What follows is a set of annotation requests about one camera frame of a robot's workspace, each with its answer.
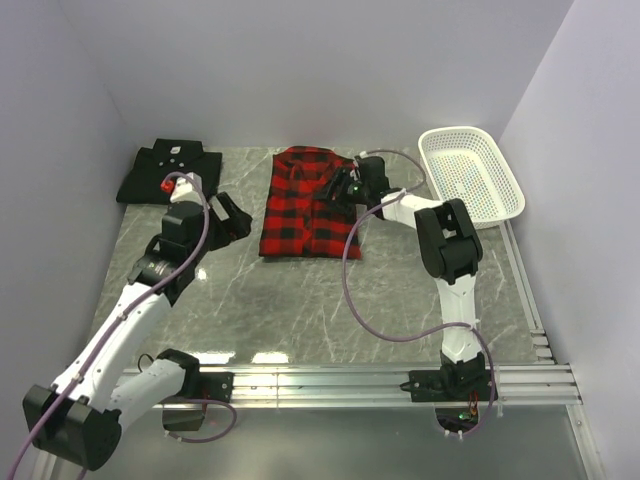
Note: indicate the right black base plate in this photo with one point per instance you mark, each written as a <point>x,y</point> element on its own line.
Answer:
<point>441,386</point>

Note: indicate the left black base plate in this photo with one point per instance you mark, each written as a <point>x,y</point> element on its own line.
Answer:
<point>205,386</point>

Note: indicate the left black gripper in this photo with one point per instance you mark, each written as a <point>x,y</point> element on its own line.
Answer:
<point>236,226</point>

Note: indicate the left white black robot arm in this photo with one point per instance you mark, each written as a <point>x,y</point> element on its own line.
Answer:
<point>82,415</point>

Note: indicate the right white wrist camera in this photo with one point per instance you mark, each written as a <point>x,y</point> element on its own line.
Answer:
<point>360,167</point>

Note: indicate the white plastic mesh basket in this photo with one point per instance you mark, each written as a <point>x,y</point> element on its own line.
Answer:
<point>465,162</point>

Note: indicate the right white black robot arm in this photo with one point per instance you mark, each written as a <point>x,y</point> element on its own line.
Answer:
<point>450,251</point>

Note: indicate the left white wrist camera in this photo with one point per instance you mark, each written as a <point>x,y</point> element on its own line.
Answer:
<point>186,188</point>

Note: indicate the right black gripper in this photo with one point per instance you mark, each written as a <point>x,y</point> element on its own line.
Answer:
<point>341,179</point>

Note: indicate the folded black button shirt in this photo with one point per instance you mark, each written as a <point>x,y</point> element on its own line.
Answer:
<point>142,184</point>

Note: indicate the red black plaid shirt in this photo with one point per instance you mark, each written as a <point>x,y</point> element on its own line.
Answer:
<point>298,224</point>

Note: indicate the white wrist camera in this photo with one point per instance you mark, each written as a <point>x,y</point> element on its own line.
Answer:
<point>360,167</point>
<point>186,188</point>

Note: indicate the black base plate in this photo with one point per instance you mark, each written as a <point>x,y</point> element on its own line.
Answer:
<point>441,386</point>
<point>205,386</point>

